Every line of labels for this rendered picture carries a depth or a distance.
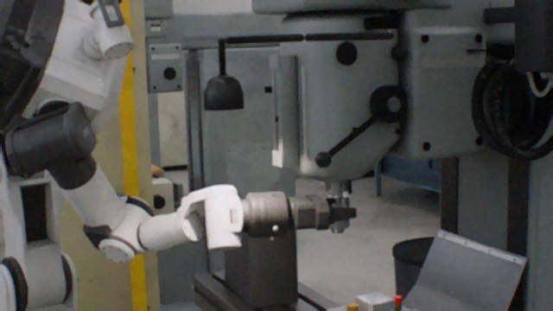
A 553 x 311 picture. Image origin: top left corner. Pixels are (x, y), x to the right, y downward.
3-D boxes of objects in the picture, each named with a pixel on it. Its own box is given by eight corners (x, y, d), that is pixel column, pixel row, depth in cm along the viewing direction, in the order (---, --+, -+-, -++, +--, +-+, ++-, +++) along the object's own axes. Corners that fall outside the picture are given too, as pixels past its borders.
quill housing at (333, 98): (320, 187, 140) (316, 9, 135) (273, 172, 159) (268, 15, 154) (408, 177, 147) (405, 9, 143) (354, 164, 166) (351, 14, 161)
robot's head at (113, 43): (92, 66, 151) (111, 41, 145) (79, 24, 154) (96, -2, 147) (121, 65, 155) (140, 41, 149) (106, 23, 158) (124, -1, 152)
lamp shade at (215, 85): (196, 110, 137) (194, 75, 136) (217, 106, 143) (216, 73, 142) (231, 111, 133) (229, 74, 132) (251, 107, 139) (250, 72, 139)
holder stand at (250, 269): (250, 308, 180) (247, 226, 177) (225, 283, 201) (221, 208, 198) (298, 301, 184) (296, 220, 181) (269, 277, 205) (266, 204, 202)
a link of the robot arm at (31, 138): (44, 199, 150) (10, 153, 140) (46, 168, 156) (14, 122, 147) (97, 181, 149) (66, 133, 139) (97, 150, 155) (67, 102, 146)
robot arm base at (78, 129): (28, 196, 147) (0, 154, 140) (34, 155, 157) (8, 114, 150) (98, 172, 146) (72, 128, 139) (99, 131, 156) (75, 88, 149)
